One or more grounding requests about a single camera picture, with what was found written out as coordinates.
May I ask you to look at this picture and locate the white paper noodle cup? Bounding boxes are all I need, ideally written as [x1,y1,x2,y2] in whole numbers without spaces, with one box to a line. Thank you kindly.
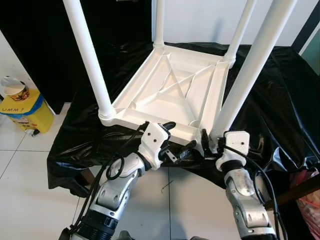
[0,76,30,102]

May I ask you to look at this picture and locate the pink plastic bag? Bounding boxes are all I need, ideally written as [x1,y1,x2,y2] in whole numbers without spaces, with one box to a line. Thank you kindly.
[289,167,320,238]

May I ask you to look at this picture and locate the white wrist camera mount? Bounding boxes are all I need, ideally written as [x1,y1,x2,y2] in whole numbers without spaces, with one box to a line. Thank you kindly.
[216,131,251,172]
[137,122,171,170]

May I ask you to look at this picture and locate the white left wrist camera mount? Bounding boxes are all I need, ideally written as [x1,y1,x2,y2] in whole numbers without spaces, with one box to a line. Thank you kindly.
[137,122,171,170]

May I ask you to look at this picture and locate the yellow box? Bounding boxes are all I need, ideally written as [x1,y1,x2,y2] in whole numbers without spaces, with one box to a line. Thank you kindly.
[0,89,55,136]

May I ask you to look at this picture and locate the white plastic table top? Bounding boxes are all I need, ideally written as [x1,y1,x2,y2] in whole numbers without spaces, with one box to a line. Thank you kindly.
[99,42,232,151]

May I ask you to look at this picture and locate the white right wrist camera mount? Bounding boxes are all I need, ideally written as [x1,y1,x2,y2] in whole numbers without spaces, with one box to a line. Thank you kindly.
[216,131,251,172]

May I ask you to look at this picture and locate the dark brown wooden beam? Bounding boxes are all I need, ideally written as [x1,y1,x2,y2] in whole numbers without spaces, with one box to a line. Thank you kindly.
[80,170,96,186]
[272,172,320,208]

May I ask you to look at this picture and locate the black plastic table cloth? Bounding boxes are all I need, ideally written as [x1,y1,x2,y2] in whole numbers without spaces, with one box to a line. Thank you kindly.
[46,41,320,198]

